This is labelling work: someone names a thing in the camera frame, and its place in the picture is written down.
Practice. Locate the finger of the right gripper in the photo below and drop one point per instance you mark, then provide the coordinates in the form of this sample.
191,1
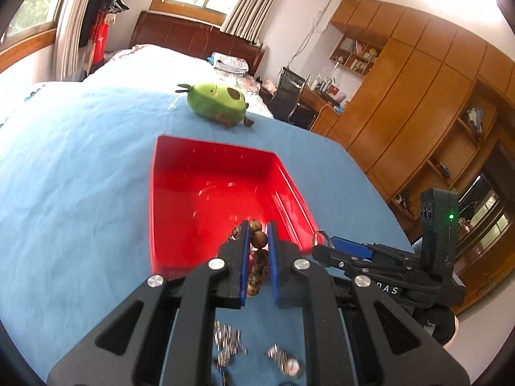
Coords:
352,248
332,257

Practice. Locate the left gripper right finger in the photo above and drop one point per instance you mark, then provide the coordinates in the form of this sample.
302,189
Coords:
354,332

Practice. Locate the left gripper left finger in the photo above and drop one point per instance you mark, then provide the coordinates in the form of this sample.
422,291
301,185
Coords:
162,333

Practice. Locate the thin silver bangle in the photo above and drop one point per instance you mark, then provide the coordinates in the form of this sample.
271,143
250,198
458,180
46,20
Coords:
321,238

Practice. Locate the silver wrist watch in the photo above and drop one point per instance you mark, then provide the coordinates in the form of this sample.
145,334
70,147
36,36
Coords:
287,364

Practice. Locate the wooden desk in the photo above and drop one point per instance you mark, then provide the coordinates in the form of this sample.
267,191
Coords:
326,116

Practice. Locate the red plastic tray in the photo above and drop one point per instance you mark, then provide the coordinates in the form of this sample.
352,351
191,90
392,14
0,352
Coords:
200,190

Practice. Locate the black office chair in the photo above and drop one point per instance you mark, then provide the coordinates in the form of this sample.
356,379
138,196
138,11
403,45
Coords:
286,105

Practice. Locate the large wooden wardrobe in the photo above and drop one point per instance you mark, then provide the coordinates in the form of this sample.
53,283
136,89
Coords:
430,113

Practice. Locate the green avocado plush toy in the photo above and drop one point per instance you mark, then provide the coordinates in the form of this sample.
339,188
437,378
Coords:
220,104

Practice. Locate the blue blanket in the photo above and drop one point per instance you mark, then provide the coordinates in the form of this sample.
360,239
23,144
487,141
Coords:
75,169

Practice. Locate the folded patterned cloth stack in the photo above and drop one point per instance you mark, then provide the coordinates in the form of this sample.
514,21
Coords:
228,63

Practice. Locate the beige curtain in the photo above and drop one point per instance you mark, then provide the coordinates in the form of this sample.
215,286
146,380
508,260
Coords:
247,19

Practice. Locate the dark wooden headboard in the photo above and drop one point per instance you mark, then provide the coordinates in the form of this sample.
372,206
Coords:
195,39

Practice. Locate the coat rack with clothes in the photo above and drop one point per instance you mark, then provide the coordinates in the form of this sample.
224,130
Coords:
94,32

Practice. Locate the wall shelf with items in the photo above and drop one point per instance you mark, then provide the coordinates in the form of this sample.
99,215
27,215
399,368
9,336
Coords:
356,56

